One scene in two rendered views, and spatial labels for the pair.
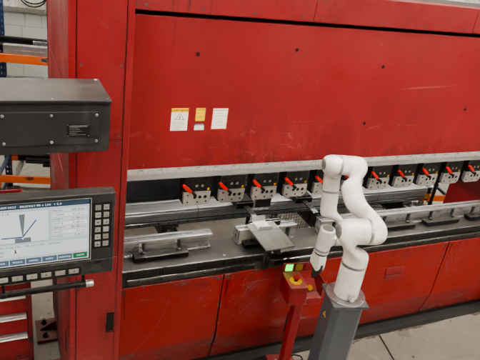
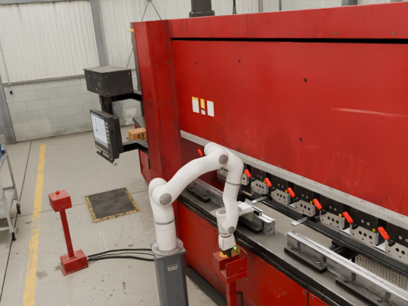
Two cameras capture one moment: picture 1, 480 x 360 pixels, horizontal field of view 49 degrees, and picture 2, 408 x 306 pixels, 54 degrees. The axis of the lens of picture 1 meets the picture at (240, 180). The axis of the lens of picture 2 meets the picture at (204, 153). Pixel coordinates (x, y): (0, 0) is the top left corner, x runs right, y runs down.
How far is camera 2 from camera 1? 3.52 m
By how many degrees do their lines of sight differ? 78
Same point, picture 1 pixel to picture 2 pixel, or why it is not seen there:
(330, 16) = (250, 31)
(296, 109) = (247, 111)
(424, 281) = not seen: outside the picture
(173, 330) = (198, 251)
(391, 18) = (298, 28)
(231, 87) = (212, 87)
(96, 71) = (142, 67)
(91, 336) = not seen: hidden behind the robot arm
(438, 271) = not seen: outside the picture
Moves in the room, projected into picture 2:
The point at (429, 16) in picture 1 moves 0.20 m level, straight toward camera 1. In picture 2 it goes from (337, 21) to (292, 24)
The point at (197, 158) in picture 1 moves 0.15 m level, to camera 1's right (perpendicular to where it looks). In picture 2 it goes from (205, 133) to (207, 139)
